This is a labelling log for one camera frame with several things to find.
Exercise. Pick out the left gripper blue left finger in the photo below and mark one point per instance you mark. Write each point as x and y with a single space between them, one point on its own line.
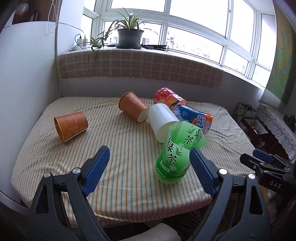
93 169

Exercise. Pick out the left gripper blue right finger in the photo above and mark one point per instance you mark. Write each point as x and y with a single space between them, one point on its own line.
205 170

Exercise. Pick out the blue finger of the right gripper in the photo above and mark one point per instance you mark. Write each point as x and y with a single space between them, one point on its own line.
263 156
253 163

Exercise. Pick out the green tea cup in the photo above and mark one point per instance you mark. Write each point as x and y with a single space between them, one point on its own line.
173 162

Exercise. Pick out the blue arctic ocean cup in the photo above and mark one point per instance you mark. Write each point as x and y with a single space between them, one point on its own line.
197 118

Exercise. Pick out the brown paper cup left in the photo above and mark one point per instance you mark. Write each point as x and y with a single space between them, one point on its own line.
70 125

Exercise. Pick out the brown paper cup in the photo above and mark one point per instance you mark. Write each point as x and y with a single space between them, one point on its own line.
70 125
134 107

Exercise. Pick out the white plastic cup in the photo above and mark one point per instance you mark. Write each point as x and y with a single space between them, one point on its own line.
160 118

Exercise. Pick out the brown paper cup centre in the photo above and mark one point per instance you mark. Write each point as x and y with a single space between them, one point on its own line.
134 107

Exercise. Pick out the dark box with items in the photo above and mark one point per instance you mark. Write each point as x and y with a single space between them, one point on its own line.
262 138

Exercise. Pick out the white lace cloth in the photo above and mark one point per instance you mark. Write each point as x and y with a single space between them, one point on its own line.
273 119

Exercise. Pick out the green paper bag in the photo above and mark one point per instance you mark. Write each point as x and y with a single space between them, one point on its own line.
243 111

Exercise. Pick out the striped yellow table cloth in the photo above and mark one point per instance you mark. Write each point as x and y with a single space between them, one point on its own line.
128 190

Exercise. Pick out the plaid brown sill cloth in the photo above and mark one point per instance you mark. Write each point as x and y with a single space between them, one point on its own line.
138 64

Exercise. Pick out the white cabinet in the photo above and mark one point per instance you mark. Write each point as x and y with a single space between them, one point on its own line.
28 85

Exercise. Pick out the small hanging plant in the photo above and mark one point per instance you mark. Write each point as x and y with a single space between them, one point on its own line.
98 43

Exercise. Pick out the white charger plug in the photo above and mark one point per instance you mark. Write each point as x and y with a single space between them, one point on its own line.
80 43

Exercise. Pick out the black device on sill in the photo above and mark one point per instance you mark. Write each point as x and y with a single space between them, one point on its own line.
155 47

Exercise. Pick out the dark potted spider plant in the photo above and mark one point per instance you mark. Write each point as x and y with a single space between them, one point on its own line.
130 31

